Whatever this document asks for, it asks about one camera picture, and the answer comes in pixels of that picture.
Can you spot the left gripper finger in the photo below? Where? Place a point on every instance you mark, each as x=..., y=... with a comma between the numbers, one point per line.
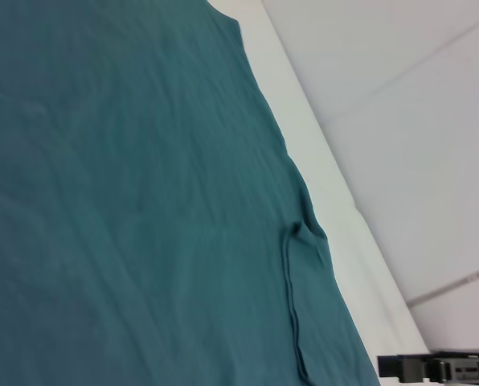
x=444, y=366

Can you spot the blue shirt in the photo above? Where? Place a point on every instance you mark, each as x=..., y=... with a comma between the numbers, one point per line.
x=143, y=201

